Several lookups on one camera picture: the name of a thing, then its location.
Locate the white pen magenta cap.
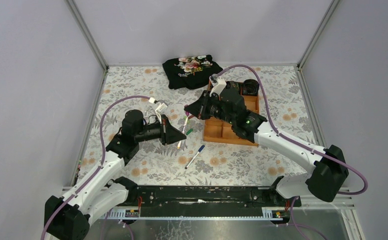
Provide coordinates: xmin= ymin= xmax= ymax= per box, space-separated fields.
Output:
xmin=177 ymin=111 xmax=189 ymax=149

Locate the white pen blue cap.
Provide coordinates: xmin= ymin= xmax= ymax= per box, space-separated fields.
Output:
xmin=184 ymin=145 xmax=205 ymax=170

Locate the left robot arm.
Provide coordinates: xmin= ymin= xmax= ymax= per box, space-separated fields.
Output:
xmin=41 ymin=109 xmax=186 ymax=240

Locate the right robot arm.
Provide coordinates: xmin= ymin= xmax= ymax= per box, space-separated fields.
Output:
xmin=184 ymin=89 xmax=349 ymax=203

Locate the orange wooden compartment tray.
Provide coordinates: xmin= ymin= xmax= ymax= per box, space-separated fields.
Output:
xmin=203 ymin=92 xmax=260 ymax=147

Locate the rolled black belt top middle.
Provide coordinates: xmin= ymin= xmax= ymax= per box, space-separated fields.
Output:
xmin=226 ymin=81 xmax=243 ymax=93

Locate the rolled black belt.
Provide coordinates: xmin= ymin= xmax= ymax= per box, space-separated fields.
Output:
xmin=226 ymin=81 xmax=243 ymax=93
xmin=241 ymin=79 xmax=260 ymax=97

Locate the floral patterned table mat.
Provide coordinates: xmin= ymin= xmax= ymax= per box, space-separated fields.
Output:
xmin=76 ymin=66 xmax=316 ymax=186

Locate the black floral folded shirt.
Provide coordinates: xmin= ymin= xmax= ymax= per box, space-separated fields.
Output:
xmin=162 ymin=54 xmax=223 ymax=90

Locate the rolled black belt top right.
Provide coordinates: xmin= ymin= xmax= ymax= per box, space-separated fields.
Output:
xmin=241 ymin=79 xmax=260 ymax=97

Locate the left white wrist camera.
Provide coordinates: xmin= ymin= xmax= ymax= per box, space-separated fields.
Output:
xmin=148 ymin=97 xmax=168 ymax=123

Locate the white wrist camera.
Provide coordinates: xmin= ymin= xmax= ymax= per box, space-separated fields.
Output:
xmin=148 ymin=97 xmax=168 ymax=123
xmin=209 ymin=74 xmax=226 ymax=97

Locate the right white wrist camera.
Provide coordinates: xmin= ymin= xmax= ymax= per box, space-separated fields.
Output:
xmin=209 ymin=74 xmax=226 ymax=97

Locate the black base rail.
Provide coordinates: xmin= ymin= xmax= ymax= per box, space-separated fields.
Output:
xmin=119 ymin=185 xmax=302 ymax=218

